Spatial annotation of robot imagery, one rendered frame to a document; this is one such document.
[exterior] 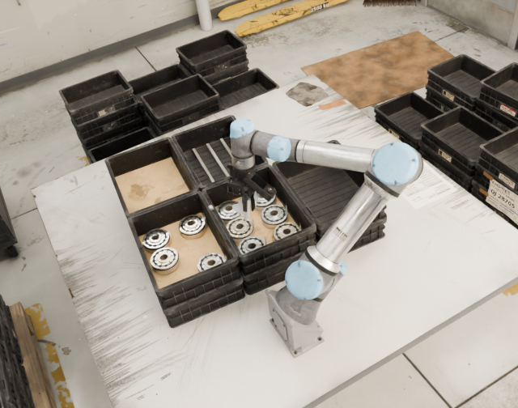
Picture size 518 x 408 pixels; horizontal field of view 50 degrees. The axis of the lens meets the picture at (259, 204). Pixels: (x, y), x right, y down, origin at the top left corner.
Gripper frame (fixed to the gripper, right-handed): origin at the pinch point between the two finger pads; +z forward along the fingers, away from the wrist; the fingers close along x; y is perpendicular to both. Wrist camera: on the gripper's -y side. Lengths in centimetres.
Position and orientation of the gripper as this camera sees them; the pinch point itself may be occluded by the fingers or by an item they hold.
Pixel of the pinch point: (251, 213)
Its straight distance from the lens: 191.0
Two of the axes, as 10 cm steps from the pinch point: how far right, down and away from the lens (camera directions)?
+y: -9.3, -2.2, 3.1
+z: 0.2, 7.9, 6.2
